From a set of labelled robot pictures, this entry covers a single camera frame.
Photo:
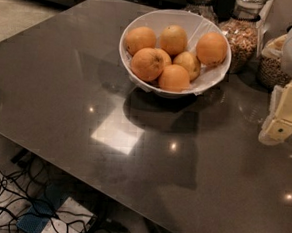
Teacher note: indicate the pale orange centre right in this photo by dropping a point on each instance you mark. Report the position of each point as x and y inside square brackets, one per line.
[190, 62]

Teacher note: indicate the glass jar of cereal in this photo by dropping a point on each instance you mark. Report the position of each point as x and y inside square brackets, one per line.
[269, 72]

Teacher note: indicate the blue floor mat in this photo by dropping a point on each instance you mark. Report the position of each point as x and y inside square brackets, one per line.
[42, 210]

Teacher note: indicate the white bowl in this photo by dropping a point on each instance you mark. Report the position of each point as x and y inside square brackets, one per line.
[152, 19]

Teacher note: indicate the glass jar of nuts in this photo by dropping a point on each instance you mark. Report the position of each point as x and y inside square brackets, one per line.
[242, 32]

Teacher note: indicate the glass jar back centre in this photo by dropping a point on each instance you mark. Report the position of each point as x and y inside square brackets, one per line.
[203, 8]

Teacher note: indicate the partly hidden centre orange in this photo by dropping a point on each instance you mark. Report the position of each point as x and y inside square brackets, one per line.
[166, 58]

